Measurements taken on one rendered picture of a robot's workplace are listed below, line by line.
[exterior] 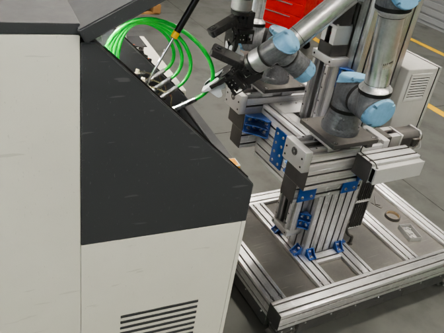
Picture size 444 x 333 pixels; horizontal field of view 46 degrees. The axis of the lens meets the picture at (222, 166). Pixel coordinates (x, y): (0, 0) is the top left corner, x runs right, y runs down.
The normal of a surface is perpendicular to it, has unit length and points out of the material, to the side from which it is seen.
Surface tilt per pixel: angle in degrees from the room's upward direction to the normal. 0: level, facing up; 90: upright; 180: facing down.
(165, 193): 90
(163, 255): 90
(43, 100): 90
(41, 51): 90
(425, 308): 0
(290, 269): 0
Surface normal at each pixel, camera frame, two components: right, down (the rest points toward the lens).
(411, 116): 0.46, 0.52
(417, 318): 0.14, -0.84
